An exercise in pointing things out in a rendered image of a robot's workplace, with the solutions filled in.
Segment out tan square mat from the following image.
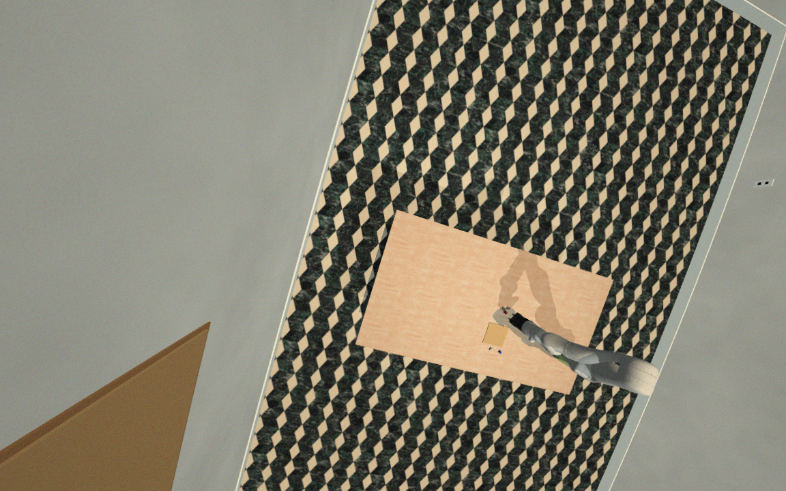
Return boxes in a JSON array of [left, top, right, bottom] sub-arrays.
[[482, 322, 509, 347]]

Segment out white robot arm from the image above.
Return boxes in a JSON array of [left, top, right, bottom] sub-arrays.
[[528, 325, 658, 396]]

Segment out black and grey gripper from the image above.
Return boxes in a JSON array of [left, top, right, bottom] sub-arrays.
[[508, 312, 537, 342]]

